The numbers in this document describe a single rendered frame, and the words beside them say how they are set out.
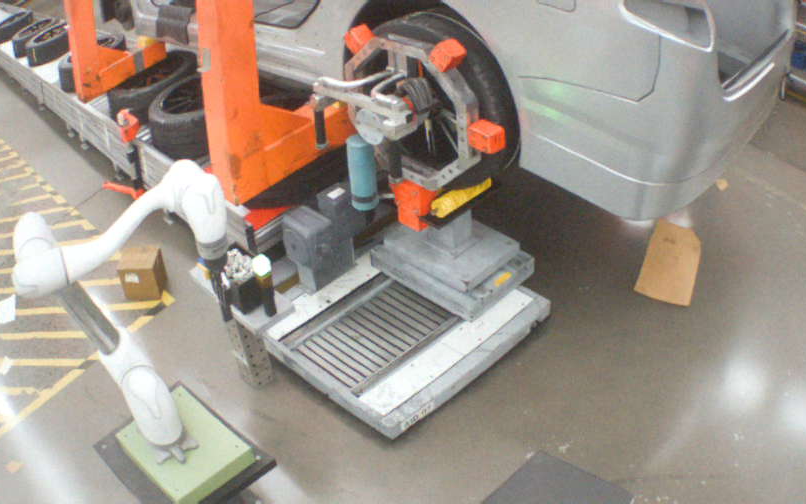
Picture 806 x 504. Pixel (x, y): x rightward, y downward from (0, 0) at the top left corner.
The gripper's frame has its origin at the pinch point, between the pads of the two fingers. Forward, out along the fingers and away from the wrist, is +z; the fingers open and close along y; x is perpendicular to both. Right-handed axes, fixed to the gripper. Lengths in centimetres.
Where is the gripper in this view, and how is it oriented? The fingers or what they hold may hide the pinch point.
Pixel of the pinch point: (225, 309)
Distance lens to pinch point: 219.0
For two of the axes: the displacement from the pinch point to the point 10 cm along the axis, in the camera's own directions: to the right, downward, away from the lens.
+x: 7.9, -4.0, 4.6
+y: 6.1, 5.0, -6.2
